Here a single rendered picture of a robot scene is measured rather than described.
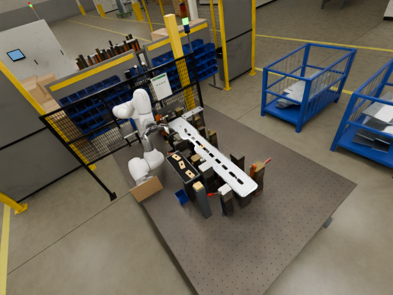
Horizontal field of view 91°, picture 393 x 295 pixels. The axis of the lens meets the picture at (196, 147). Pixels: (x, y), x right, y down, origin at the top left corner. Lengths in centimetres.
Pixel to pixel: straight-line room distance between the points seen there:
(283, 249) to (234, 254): 37
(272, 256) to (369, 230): 141
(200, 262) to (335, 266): 141
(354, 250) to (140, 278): 227
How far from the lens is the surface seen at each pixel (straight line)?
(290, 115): 377
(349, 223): 286
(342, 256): 267
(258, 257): 175
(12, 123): 363
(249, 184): 166
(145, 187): 205
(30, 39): 817
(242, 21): 497
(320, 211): 199
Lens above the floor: 237
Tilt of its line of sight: 43 degrees down
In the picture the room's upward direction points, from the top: 15 degrees counter-clockwise
